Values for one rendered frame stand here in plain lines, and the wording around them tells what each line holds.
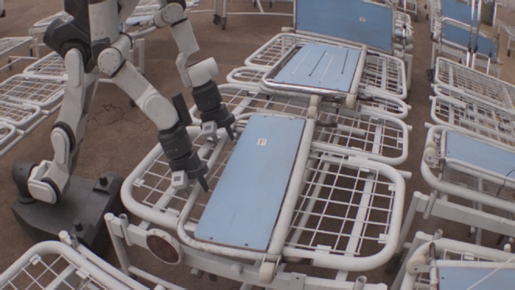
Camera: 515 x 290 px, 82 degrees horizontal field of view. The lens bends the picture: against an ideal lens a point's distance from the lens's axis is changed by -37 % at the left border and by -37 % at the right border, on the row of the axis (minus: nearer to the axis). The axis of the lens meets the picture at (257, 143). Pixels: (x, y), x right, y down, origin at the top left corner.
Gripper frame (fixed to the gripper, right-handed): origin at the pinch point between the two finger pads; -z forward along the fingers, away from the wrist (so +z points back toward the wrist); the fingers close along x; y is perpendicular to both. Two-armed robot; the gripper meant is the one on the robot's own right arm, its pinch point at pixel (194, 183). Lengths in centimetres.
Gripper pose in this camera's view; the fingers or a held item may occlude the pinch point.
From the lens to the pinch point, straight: 128.3
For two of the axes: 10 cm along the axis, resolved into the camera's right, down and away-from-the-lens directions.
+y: 2.1, -5.0, 8.4
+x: 9.2, -1.9, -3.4
